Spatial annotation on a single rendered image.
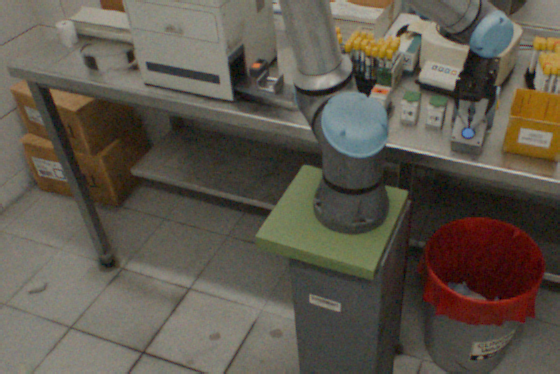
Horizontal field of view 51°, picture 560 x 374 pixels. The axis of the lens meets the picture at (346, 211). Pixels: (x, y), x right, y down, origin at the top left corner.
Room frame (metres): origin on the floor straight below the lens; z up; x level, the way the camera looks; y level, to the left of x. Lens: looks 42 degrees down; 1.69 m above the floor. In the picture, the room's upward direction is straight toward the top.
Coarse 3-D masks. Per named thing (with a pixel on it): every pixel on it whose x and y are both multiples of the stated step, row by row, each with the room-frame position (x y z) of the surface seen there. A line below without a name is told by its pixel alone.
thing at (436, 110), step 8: (432, 96) 1.23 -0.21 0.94; (440, 96) 1.23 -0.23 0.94; (432, 104) 1.20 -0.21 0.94; (440, 104) 1.20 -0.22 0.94; (432, 112) 1.19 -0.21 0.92; (440, 112) 1.19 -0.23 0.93; (432, 120) 1.19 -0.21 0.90; (440, 120) 1.19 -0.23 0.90; (432, 128) 1.19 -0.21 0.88; (440, 128) 1.19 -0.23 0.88
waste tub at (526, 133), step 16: (528, 96) 1.21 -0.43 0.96; (544, 96) 1.20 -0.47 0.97; (512, 112) 1.22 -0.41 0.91; (528, 112) 1.21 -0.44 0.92; (544, 112) 1.19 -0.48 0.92; (512, 128) 1.09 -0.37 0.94; (528, 128) 1.08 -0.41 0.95; (544, 128) 1.07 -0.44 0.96; (512, 144) 1.09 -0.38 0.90; (528, 144) 1.08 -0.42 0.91; (544, 144) 1.07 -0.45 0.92
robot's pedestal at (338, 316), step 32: (384, 256) 0.77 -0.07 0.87; (320, 288) 0.79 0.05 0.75; (352, 288) 0.76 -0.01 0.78; (384, 288) 0.77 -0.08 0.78; (320, 320) 0.79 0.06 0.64; (352, 320) 0.76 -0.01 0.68; (384, 320) 0.79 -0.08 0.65; (320, 352) 0.79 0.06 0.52; (352, 352) 0.76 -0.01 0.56; (384, 352) 0.81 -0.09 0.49
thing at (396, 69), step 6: (342, 48) 1.48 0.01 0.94; (402, 54) 1.44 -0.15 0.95; (354, 60) 1.41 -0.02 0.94; (378, 60) 1.41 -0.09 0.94; (396, 60) 1.41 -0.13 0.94; (402, 60) 1.44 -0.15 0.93; (360, 66) 1.43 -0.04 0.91; (366, 66) 1.38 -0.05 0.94; (372, 66) 1.38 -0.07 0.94; (378, 66) 1.38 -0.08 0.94; (384, 66) 1.38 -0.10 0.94; (396, 66) 1.38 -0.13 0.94; (402, 66) 1.44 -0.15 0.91; (360, 72) 1.40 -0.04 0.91; (396, 72) 1.39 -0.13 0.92; (396, 78) 1.39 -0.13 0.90; (396, 84) 1.40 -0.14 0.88
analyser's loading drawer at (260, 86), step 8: (264, 72) 1.34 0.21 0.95; (232, 80) 1.36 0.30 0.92; (240, 80) 1.36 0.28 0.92; (248, 80) 1.36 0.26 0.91; (256, 80) 1.30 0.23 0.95; (264, 80) 1.34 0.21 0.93; (272, 80) 1.35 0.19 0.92; (280, 80) 1.32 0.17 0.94; (240, 88) 1.32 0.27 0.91; (248, 88) 1.32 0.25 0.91; (256, 88) 1.31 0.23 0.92; (264, 88) 1.31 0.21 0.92; (272, 88) 1.32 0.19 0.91; (280, 88) 1.32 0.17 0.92; (288, 88) 1.32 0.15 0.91; (264, 96) 1.30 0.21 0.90; (272, 96) 1.28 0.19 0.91; (280, 96) 1.28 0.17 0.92; (288, 96) 1.28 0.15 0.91; (296, 104) 1.27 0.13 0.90
